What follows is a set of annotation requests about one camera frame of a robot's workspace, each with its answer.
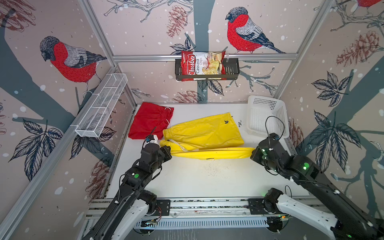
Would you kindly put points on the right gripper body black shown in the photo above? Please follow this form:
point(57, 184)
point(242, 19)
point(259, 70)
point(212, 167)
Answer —
point(256, 156)

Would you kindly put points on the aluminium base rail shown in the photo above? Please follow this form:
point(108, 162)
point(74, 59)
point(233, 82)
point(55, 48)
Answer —
point(205, 207)

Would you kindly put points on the yellow shorts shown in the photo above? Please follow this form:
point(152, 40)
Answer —
point(212, 138)

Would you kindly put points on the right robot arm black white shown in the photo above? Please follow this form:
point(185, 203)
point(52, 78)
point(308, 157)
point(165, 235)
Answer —
point(344, 221)

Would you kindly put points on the black wire wall basket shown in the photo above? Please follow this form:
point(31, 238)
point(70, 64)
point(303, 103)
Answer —
point(231, 67)

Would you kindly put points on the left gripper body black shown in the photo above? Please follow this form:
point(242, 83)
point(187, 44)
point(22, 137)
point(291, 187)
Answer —
point(162, 155)

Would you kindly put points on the red shorts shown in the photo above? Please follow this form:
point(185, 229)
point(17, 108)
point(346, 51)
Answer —
point(151, 119)

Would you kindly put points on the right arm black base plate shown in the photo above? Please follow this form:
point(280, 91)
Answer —
point(257, 206)

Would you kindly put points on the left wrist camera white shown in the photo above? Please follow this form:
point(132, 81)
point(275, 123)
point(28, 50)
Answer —
point(152, 139)

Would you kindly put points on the white mesh wall shelf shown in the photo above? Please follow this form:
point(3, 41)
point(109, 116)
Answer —
point(99, 112)

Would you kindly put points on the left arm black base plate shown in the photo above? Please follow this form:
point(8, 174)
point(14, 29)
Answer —
point(159, 208)

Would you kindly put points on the horizontal aluminium frame bar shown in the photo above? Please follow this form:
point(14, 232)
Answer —
point(241, 57)

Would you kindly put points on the white plastic basket tray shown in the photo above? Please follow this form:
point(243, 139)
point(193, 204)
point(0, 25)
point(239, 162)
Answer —
point(265, 116)

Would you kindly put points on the red cassava chips bag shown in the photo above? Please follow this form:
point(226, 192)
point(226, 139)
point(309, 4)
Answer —
point(201, 63)

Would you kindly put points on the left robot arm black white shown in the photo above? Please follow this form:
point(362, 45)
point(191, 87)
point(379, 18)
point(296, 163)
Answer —
point(131, 189)

